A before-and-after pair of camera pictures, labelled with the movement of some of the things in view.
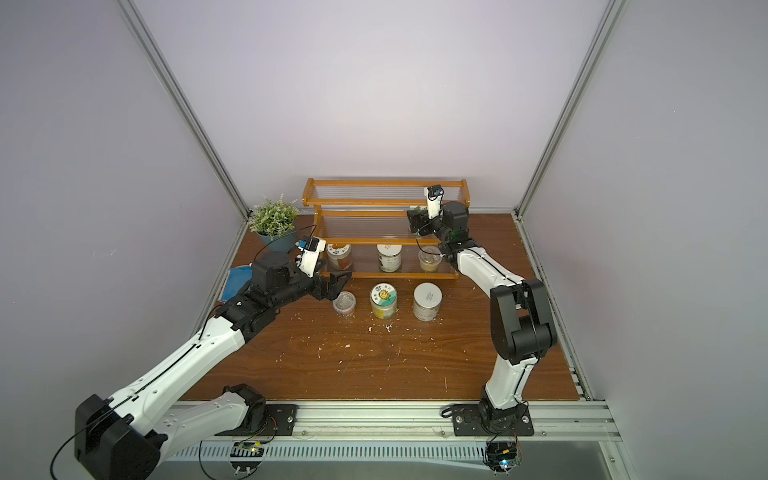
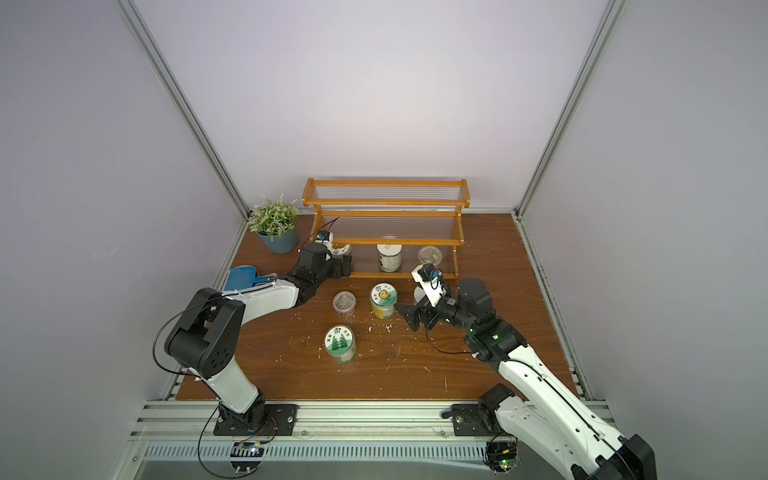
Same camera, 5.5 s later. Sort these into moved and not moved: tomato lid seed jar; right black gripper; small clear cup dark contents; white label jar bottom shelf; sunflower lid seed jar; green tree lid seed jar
Moved: green tree lid seed jar; right black gripper
Not moved: small clear cup dark contents; white label jar bottom shelf; tomato lid seed jar; sunflower lid seed jar
